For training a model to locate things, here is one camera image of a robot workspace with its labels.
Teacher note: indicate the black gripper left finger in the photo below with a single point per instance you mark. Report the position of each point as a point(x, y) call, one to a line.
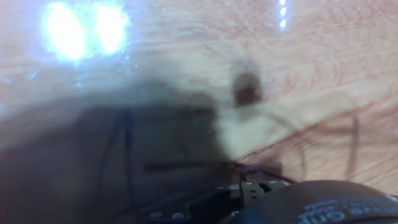
point(202, 205)

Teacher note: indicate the orange-brown wooden board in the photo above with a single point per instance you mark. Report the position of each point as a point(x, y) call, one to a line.
point(311, 46)

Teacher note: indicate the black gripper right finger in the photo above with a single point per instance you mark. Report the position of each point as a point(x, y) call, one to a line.
point(253, 188)

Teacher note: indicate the brown framed glasses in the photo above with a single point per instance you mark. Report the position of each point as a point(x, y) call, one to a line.
point(127, 140)

